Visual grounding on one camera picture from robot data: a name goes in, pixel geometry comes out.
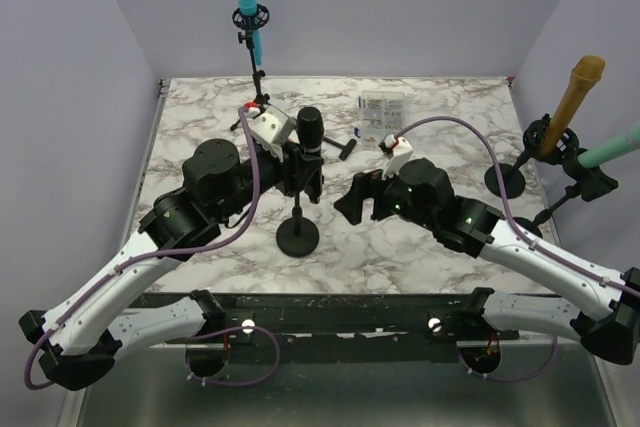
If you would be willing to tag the clear plastic screw box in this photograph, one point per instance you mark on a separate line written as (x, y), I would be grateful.
(381, 113)

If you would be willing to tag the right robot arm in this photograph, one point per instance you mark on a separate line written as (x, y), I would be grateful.
(593, 305)

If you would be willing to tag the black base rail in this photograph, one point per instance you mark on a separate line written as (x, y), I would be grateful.
(335, 328)

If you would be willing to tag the gold microphone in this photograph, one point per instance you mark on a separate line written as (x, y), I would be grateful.
(584, 76)

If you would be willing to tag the green microphone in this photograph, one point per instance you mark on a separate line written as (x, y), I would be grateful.
(611, 149)

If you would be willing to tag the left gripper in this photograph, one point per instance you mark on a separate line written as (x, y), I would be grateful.
(298, 169)

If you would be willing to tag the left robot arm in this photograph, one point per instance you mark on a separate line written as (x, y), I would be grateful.
(77, 343)

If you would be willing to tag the black round-base shock-mount stand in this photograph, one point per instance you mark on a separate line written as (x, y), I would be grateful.
(513, 178)

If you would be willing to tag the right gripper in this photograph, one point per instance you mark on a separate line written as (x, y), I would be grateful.
(365, 185)

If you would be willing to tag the black tripod shock-mount stand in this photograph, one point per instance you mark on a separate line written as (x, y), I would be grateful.
(249, 18)

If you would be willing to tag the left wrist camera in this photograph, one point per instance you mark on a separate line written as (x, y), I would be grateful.
(270, 128)

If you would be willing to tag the black clip stand right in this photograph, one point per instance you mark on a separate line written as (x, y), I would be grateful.
(590, 184)

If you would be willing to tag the black T-handle tool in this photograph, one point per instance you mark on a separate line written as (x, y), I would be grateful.
(345, 149)

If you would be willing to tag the black microphone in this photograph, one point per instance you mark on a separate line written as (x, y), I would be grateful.
(310, 130)

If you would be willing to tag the black clip microphone stand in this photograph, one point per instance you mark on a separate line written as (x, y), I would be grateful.
(297, 236)

